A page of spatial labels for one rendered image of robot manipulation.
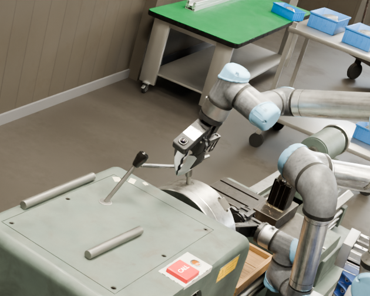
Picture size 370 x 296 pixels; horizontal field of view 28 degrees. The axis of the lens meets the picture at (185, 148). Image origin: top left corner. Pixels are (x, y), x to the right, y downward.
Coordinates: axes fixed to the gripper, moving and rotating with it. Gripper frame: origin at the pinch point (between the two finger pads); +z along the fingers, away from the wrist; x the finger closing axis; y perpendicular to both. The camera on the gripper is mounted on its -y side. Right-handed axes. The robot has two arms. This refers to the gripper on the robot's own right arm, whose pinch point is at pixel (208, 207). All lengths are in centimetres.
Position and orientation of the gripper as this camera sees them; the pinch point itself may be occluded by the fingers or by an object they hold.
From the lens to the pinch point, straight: 248.5
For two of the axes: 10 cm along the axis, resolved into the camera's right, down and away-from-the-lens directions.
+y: 5.2, -2.2, 8.3
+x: 2.6, -8.8, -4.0
